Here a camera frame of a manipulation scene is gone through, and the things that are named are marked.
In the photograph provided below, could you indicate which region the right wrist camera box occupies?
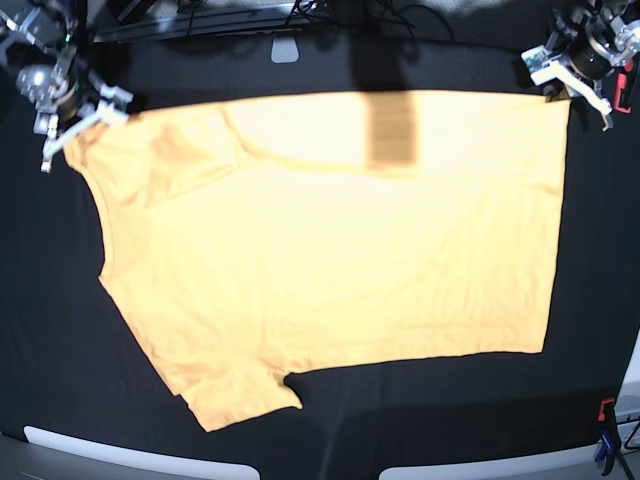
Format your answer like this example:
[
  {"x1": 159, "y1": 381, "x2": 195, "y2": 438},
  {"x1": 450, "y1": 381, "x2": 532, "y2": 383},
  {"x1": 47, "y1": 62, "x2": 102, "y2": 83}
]
[{"x1": 99, "y1": 84, "x2": 134, "y2": 114}]

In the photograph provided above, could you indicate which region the red blue clamp near right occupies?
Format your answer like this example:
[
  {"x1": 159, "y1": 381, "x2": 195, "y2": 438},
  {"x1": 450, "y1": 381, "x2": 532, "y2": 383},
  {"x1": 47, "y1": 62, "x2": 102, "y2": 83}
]
[{"x1": 594, "y1": 398, "x2": 621, "y2": 476}]

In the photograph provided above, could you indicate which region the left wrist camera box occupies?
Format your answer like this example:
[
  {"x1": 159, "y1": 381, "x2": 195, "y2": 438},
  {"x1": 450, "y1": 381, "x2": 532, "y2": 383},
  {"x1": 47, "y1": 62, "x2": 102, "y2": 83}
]
[{"x1": 521, "y1": 45, "x2": 559, "y2": 86}]

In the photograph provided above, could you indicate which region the yellow t-shirt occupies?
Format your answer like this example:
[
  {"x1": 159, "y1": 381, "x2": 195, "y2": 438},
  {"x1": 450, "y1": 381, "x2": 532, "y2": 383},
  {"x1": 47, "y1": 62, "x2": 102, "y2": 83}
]
[{"x1": 64, "y1": 90, "x2": 570, "y2": 431}]

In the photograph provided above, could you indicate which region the black cable bundle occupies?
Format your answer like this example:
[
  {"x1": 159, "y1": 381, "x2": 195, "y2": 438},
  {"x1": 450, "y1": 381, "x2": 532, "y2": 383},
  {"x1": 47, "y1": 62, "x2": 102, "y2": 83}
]
[{"x1": 174, "y1": 0, "x2": 456, "y2": 39}]

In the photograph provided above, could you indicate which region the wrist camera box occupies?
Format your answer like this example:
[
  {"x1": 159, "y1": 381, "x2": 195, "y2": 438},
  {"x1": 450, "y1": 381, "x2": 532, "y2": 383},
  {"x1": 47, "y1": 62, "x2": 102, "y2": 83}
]
[
  {"x1": 521, "y1": 45, "x2": 559, "y2": 86},
  {"x1": 99, "y1": 84, "x2": 134, "y2": 114}
]

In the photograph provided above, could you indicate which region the red clamp far right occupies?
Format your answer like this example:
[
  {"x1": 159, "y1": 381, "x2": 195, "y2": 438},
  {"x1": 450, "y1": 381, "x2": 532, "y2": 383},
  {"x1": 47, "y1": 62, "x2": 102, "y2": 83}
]
[{"x1": 614, "y1": 60, "x2": 637, "y2": 114}]

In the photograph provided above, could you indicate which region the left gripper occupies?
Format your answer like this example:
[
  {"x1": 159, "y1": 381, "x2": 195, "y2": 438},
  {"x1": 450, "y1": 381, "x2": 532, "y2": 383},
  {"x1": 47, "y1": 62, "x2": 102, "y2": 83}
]
[{"x1": 542, "y1": 9, "x2": 639, "y2": 132}]

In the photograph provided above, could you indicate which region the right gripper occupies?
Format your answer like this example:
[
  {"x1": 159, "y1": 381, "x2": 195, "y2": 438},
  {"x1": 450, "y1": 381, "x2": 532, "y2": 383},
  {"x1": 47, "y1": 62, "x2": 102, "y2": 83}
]
[{"x1": 17, "y1": 47, "x2": 142, "y2": 173}]

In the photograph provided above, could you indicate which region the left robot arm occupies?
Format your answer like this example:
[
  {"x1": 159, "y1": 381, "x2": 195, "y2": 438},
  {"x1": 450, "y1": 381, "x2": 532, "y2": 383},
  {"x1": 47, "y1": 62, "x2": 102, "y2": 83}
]
[{"x1": 540, "y1": 1, "x2": 639, "y2": 131}]

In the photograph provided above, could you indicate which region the grey tab at table edge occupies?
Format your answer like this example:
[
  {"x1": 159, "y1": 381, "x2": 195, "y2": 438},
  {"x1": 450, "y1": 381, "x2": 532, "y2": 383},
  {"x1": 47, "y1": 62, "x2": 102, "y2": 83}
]
[{"x1": 270, "y1": 37, "x2": 300, "y2": 64}]

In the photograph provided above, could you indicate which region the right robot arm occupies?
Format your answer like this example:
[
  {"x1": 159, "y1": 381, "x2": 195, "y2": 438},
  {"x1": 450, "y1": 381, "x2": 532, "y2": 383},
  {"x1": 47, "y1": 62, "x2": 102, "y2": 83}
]
[{"x1": 1, "y1": 1, "x2": 134, "y2": 173}]

